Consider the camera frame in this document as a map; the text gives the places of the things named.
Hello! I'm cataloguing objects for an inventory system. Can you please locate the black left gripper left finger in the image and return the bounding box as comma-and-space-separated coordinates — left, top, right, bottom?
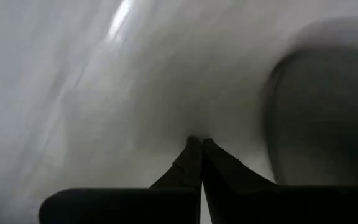
39, 136, 203, 224

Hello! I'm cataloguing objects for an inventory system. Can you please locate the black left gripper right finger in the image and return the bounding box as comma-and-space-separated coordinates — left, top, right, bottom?
201, 138, 358, 224

